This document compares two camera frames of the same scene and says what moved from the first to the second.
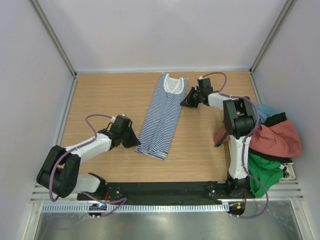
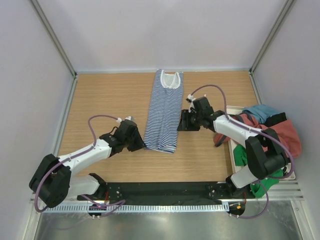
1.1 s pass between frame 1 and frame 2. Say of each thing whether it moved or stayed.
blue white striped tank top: moved
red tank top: stayed
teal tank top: stayed
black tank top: stayed
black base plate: stayed
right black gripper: moved
